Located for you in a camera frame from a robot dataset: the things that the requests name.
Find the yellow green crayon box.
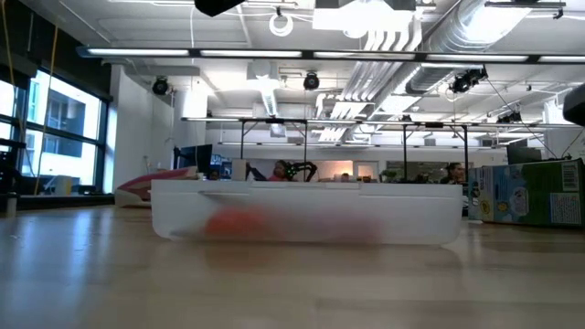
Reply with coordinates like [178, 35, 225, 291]
[466, 158, 585, 228]

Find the translucent pencil box blue lid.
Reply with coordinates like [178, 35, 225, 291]
[149, 178, 463, 246]

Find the red marker pen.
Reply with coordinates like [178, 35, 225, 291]
[269, 214, 383, 242]

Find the black bar strip light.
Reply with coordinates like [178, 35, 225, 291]
[76, 45, 585, 65]

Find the black ceiling track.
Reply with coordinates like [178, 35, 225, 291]
[484, 0, 568, 20]

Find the white ceiling unit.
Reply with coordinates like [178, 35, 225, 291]
[312, 0, 424, 51]

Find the black computer monitor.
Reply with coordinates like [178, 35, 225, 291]
[173, 143, 214, 180]

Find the blue lit screen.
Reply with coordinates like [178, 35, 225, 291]
[210, 154, 232, 180]

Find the pink and white cushioned seat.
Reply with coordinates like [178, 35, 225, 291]
[113, 166, 200, 208]

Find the pale waste bin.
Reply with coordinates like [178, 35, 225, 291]
[53, 175, 75, 196]

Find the black window ledge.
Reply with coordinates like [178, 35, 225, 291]
[17, 194, 115, 211]

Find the black equipment rack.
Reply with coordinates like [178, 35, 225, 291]
[0, 111, 27, 198]

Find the white coiled ceiling cable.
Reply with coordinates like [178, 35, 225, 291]
[268, 6, 295, 37]

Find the dark wall monitor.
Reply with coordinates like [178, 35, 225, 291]
[505, 138, 544, 165]

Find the black ceiling camera mount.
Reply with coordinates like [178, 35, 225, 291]
[449, 66, 489, 95]

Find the silver ventilation duct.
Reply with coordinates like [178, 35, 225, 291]
[404, 0, 540, 95]

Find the black metal rig frame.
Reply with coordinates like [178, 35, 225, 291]
[237, 117, 310, 180]
[400, 121, 470, 184]

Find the yellow hanging cable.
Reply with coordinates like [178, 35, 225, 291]
[34, 25, 60, 184]
[0, 0, 16, 90]

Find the black window frame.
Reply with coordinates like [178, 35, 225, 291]
[0, 68, 113, 197]

